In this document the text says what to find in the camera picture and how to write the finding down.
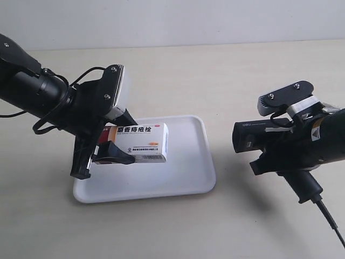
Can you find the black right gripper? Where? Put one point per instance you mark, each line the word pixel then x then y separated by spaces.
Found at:
pixel 300 118

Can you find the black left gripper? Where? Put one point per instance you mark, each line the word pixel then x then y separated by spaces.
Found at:
pixel 83 120

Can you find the white red medicine box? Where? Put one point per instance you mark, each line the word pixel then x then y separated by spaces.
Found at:
pixel 146 143

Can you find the black handheld barcode scanner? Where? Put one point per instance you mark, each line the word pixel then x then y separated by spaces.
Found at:
pixel 267 137

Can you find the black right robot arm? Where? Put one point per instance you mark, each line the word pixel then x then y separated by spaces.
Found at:
pixel 319 141

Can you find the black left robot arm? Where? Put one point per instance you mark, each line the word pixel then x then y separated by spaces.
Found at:
pixel 34 89

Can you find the white plastic tray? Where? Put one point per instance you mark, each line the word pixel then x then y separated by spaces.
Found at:
pixel 189 168

